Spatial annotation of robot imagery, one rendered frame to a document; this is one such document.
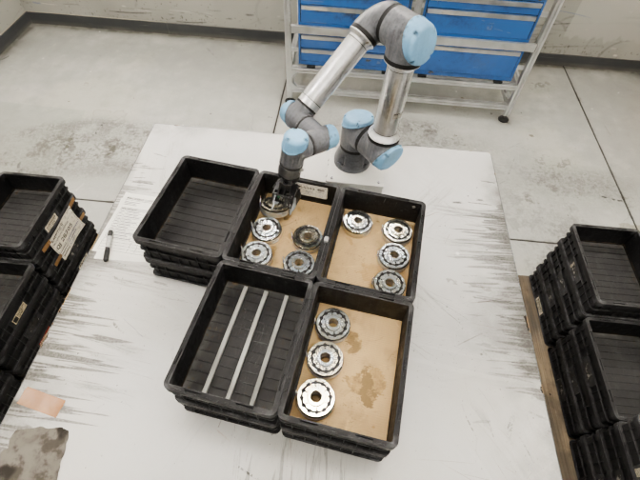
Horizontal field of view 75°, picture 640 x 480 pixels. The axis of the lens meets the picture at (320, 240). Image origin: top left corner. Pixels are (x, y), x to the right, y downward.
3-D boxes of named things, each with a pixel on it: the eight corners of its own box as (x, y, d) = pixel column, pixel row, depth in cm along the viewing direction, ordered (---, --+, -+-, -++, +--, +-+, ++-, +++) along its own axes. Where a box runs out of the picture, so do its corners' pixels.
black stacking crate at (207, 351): (226, 279, 137) (220, 260, 128) (312, 299, 133) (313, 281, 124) (173, 400, 114) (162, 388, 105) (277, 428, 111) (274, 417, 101)
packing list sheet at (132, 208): (121, 191, 172) (121, 190, 172) (176, 197, 171) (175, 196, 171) (88, 257, 153) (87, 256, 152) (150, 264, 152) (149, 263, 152)
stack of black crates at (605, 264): (527, 275, 220) (570, 223, 184) (584, 280, 220) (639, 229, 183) (543, 347, 197) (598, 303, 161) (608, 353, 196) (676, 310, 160)
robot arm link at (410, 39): (375, 145, 164) (410, -2, 121) (401, 167, 158) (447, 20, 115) (351, 155, 159) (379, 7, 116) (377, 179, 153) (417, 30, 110)
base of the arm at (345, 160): (332, 149, 177) (334, 130, 169) (368, 149, 178) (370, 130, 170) (334, 173, 168) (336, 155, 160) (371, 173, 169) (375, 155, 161)
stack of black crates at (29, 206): (50, 230, 228) (1, 170, 191) (103, 234, 227) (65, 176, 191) (10, 293, 204) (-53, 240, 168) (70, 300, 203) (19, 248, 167)
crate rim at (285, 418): (314, 284, 126) (314, 280, 124) (412, 306, 122) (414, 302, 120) (275, 420, 103) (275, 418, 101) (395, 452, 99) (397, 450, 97)
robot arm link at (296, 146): (316, 139, 120) (292, 148, 116) (310, 166, 129) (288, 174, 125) (301, 122, 123) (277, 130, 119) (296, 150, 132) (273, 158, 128)
